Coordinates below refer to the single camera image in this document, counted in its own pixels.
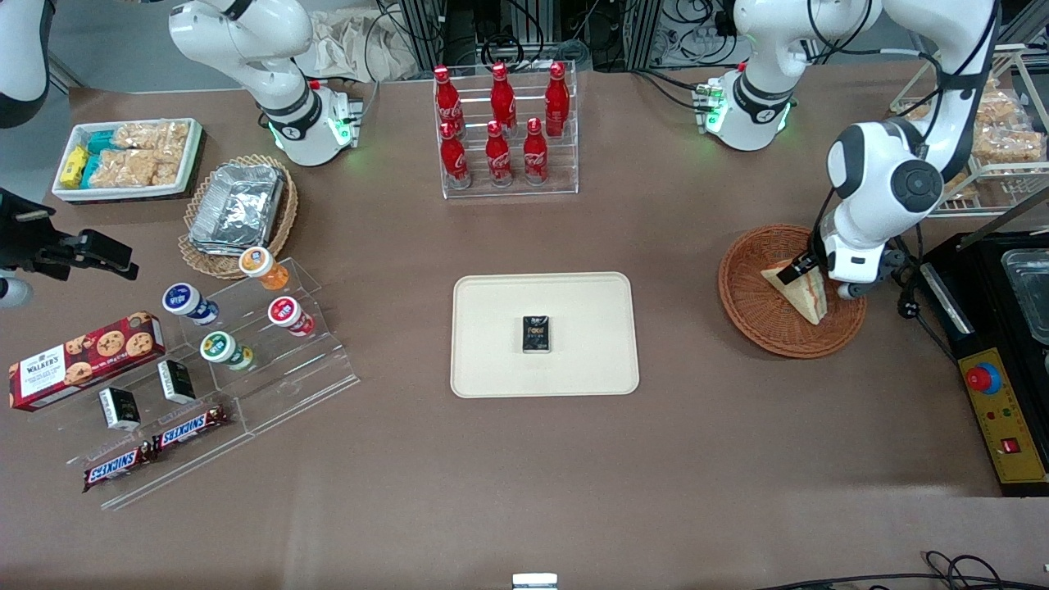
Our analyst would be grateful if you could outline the silver foil container stack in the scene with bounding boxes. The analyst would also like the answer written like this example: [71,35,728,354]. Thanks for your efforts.
[188,163,286,256]

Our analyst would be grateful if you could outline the light oval wicker basket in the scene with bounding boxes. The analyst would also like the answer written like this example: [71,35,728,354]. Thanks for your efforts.
[178,154,299,280]

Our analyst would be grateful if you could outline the red lid cup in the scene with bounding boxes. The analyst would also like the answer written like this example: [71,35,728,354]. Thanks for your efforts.
[267,297,316,338]

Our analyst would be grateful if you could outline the black countertop appliance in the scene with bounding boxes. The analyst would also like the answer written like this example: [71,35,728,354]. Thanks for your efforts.
[918,232,1049,498]

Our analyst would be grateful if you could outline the clear rice cracker pack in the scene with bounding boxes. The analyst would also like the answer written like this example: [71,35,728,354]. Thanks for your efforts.
[112,121,191,153]
[90,147,182,188]

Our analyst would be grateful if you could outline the red Walkers cookie box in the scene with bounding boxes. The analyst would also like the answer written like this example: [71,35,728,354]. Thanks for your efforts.
[8,311,166,412]

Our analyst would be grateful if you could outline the small black white box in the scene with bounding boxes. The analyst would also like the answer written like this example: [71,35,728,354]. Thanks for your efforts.
[98,387,142,433]
[157,359,198,405]

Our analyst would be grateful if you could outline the clear glass tray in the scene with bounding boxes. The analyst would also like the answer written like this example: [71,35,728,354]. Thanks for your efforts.
[1000,248,1049,347]

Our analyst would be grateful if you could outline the beige rectangular tray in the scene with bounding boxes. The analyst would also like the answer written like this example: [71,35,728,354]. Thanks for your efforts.
[450,272,640,399]

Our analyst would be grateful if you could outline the black power cable with plug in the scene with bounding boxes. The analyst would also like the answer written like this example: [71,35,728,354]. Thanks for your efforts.
[889,238,961,363]

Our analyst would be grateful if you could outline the red cola bottle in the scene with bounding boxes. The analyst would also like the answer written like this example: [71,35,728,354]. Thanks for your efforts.
[484,120,514,188]
[439,121,473,190]
[489,62,518,132]
[433,66,465,137]
[522,117,550,186]
[544,61,571,138]

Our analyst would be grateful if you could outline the triangular white bread sandwich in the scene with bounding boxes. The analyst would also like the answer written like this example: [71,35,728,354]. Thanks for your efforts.
[761,261,829,326]

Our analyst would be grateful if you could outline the green lid cup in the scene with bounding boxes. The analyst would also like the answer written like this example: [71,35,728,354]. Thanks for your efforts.
[200,331,256,372]

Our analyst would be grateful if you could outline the grey arm base connector block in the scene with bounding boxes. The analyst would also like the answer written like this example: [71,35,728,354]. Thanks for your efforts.
[693,78,730,134]
[328,86,366,149]

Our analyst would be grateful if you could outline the brown round wicker basket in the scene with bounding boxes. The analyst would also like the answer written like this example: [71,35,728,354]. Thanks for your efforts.
[718,225,867,360]

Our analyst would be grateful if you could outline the clear acrylic stepped stand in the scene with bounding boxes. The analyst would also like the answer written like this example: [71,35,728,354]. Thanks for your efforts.
[61,258,361,511]

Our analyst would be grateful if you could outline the blue lid cup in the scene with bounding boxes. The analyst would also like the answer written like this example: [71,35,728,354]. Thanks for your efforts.
[161,283,220,327]

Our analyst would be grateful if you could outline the black floor cables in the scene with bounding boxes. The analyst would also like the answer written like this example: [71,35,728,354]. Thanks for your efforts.
[754,551,1049,590]

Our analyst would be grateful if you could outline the clear acrylic bottle rack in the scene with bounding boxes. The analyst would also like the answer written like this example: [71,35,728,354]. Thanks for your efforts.
[433,61,579,200]

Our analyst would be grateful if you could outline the red emergency stop button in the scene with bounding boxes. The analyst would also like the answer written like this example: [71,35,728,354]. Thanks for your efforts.
[965,362,1003,397]

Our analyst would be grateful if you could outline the white rectangular snack bin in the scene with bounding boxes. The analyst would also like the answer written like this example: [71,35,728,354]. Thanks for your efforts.
[52,118,204,203]

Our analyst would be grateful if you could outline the Snickers chocolate bar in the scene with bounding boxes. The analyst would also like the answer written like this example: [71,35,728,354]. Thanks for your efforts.
[152,404,233,454]
[82,442,161,494]

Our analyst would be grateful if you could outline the orange lid cup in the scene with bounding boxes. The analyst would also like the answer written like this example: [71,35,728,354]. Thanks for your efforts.
[238,247,290,293]

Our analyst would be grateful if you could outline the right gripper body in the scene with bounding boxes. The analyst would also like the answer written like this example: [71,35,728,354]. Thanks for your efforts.
[0,190,79,311]

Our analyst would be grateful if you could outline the yellow control panel box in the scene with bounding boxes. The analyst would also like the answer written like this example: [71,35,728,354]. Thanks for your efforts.
[958,347,1049,486]

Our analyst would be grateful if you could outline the white wire shelf rack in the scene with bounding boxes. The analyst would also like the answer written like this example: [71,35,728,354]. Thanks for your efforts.
[890,44,1049,219]

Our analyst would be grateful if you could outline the yellow snack packet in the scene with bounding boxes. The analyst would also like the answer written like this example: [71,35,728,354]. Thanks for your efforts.
[60,145,90,189]

